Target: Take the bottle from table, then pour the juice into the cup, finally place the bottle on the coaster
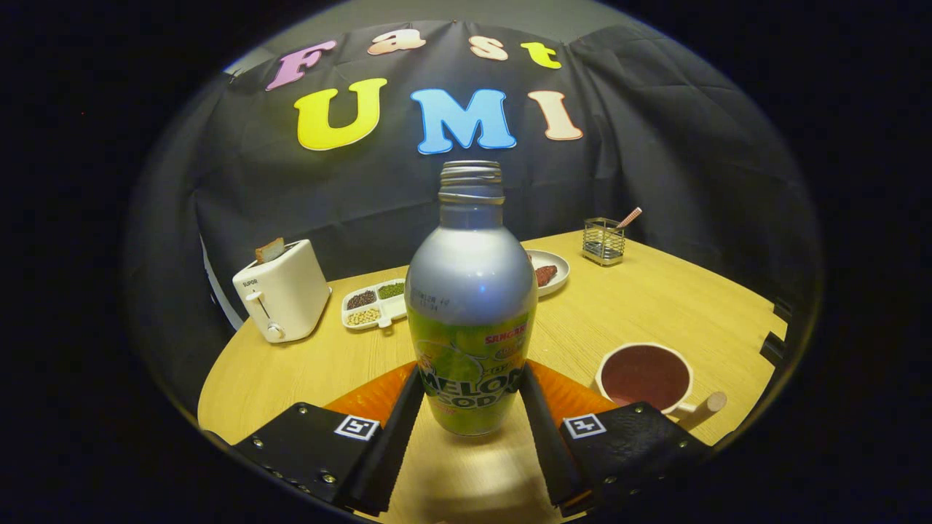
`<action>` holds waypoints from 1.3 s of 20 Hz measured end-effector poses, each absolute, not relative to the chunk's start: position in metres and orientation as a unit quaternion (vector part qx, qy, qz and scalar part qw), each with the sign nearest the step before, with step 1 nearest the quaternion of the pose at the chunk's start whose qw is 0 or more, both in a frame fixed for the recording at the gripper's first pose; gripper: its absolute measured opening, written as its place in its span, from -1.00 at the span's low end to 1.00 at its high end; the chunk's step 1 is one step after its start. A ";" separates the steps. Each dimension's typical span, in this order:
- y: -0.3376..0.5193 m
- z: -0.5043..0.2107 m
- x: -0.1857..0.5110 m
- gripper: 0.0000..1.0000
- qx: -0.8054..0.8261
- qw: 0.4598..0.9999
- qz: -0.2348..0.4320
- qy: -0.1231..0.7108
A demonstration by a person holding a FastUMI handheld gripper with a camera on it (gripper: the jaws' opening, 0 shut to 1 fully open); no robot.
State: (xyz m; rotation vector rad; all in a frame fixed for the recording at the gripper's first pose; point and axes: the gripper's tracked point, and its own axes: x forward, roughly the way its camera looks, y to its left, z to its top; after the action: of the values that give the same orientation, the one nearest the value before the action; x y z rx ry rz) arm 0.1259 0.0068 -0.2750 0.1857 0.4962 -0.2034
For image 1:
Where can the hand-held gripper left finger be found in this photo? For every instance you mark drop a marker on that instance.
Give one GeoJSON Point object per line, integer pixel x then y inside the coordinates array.
{"type": "Point", "coordinates": [393, 451]}

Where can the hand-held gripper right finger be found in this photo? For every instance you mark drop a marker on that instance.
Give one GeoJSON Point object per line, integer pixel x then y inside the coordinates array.
{"type": "Point", "coordinates": [546, 451]}

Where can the silver green juice bottle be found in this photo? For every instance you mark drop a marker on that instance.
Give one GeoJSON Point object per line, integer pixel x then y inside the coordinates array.
{"type": "Point", "coordinates": [470, 291]}

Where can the white divided tray with beans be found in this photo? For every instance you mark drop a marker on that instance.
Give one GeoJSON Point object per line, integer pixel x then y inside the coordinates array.
{"type": "Point", "coordinates": [368, 306]}

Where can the brown sausage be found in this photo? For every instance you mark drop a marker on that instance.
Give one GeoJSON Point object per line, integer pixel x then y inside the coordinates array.
{"type": "Point", "coordinates": [546, 275]}

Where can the wooden table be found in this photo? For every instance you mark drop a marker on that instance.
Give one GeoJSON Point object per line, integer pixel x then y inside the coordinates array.
{"type": "Point", "coordinates": [655, 306]}

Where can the white toaster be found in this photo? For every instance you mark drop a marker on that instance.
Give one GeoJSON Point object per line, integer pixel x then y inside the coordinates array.
{"type": "Point", "coordinates": [287, 295]}

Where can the white oval plate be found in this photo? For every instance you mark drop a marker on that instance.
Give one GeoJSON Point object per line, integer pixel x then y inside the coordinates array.
{"type": "Point", "coordinates": [557, 260]}

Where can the bread slice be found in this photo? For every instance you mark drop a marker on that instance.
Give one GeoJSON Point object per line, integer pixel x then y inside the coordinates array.
{"type": "Point", "coordinates": [270, 250]}

